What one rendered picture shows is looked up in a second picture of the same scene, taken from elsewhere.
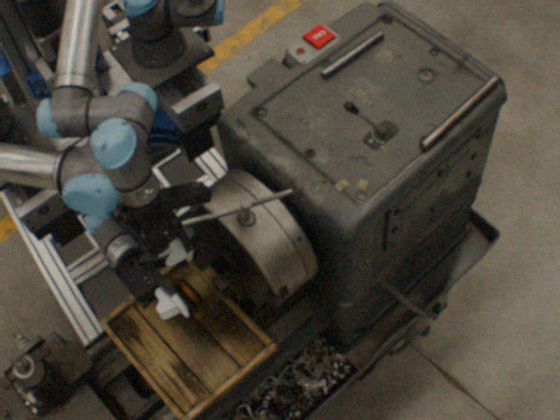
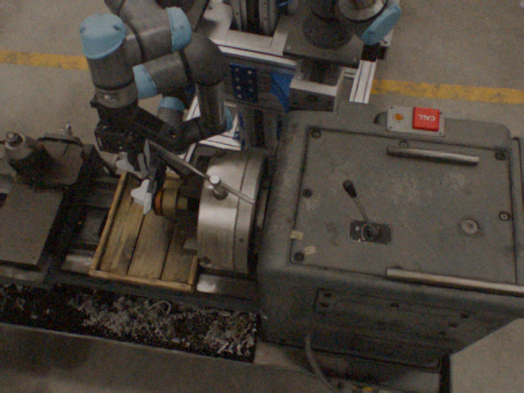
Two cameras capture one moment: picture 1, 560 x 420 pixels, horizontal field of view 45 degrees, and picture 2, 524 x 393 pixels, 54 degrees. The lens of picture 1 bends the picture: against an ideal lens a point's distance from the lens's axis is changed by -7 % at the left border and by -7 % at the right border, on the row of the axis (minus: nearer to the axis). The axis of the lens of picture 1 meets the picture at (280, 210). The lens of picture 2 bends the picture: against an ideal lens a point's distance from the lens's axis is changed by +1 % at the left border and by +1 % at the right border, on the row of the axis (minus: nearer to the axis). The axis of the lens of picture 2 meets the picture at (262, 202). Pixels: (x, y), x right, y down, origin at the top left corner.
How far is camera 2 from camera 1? 0.66 m
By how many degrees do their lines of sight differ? 22
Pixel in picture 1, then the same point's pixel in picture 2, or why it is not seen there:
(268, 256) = (209, 229)
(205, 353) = (154, 248)
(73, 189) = not seen: hidden behind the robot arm
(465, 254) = (410, 379)
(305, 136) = (319, 178)
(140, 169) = (108, 75)
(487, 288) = not seen: outside the picture
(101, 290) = not seen: hidden behind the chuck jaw
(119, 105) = (146, 15)
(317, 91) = (369, 157)
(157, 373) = (116, 229)
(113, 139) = (92, 30)
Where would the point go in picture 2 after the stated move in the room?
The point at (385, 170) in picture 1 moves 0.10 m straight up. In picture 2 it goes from (338, 259) to (344, 241)
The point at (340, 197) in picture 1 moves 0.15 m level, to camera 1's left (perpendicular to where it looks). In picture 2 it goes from (285, 241) to (236, 200)
